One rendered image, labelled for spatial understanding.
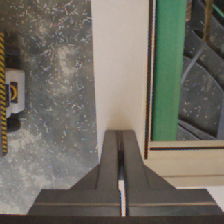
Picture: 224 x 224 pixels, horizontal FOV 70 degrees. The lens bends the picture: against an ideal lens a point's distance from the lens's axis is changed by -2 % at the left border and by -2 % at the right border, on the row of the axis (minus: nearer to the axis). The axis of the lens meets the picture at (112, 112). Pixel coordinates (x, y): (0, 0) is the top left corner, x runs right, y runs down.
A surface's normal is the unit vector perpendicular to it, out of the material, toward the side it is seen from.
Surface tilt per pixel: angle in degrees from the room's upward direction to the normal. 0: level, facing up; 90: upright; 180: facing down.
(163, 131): 0
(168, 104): 0
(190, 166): 90
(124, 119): 0
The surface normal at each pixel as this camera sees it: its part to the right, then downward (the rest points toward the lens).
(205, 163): -0.02, -0.96
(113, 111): -0.03, 0.27
